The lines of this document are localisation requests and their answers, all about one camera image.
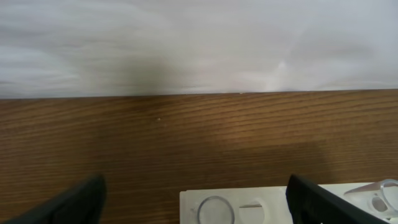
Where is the white test tube rack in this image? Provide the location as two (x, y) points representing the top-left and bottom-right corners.
(179, 182), (398, 224)

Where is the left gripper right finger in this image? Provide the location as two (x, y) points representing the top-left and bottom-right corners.
(285, 174), (392, 224)

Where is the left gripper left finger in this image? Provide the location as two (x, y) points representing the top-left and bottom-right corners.
(2, 173), (108, 224)

